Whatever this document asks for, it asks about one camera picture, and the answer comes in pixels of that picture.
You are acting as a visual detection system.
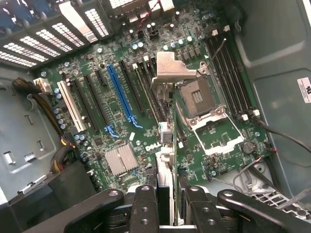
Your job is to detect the perforated slot cover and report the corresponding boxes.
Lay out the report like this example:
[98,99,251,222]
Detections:
[19,35,61,58]
[84,8,110,38]
[52,22,86,48]
[2,42,49,63]
[0,50,37,68]
[35,29,73,53]

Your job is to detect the black yellow power wires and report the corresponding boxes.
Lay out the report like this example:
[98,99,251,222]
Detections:
[11,76,79,174]

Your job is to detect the thick black wire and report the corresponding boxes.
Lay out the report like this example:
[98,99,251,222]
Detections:
[255,118,311,152]

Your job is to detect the silver disk bay cage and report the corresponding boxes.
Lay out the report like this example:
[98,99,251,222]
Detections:
[232,160,311,219]

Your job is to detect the blue expansion slot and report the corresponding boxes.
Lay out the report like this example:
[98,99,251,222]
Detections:
[106,64,144,129]

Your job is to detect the white case wall sticker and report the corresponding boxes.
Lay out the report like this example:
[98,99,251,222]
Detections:
[296,77,311,104]

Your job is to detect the thin grey wire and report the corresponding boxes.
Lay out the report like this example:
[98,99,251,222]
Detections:
[209,155,268,195]

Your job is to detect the red black twisted wire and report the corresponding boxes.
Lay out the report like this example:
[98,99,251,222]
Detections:
[137,0,162,37]

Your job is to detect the thin socket locking lever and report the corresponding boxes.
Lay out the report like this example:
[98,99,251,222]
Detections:
[207,37,228,67]

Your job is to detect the CPU socket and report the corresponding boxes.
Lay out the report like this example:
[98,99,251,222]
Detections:
[177,62,228,122]

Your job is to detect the metal socket cover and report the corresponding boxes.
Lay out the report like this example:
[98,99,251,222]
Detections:
[190,114,246,157]

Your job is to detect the black plastic fan shroud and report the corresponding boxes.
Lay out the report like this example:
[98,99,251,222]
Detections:
[0,160,103,233]

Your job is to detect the open black PC case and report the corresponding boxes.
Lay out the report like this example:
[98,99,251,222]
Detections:
[0,0,311,233]

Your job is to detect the black slot with blue latch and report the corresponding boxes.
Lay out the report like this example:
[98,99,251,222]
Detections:
[84,74,120,138]

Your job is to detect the short black expansion slot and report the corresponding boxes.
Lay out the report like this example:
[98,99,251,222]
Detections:
[94,70,108,87]

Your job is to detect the white expansion slot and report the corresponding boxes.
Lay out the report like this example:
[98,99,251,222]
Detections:
[57,81,87,133]

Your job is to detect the black RAM slot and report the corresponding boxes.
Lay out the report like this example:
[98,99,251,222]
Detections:
[205,38,242,122]
[212,37,246,120]
[218,36,251,117]
[225,35,256,114]

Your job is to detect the blue card retainer strip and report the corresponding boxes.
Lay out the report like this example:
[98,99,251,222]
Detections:
[0,0,53,31]

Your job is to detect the green Dell motherboard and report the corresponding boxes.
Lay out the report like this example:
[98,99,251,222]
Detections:
[36,0,276,192]

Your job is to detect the silver chipset heatsink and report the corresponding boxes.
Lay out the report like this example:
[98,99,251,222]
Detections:
[104,143,139,176]

